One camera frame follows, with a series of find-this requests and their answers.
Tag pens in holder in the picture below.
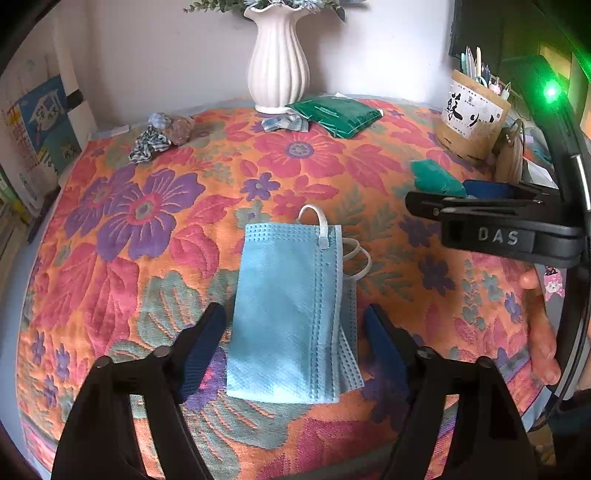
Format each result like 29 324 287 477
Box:
460 46 511 100

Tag blue scrunchie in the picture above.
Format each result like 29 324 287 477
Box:
148 112 172 130

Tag person's right hand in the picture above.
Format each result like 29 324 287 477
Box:
519 268 561 386

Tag brown fuzzy scrunchie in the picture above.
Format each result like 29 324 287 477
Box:
163 116 194 146

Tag blue cover book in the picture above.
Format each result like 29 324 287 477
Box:
12 75 81 177

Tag white desk lamp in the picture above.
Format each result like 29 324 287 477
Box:
52 14 97 150

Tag white ribbed ceramic vase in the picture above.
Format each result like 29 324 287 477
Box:
245 6 311 115

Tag striped green scrunchie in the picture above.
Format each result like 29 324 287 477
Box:
128 125 172 165

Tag green packet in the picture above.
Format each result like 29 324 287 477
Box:
287 96 383 139

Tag blue face mask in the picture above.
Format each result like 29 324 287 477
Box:
226 204 344 404
338 238 373 394

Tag floral orange table mat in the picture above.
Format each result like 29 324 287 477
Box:
16 100 542 479

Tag teal drawstring pouch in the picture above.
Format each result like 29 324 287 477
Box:
411 159 468 198

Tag bamboo pen holder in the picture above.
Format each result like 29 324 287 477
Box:
435 70 511 161

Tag plaid blue bow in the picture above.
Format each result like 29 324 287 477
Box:
262 112 310 132

